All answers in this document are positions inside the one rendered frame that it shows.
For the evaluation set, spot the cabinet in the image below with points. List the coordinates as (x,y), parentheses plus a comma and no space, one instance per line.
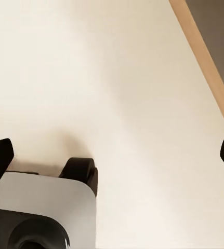
(209,18)

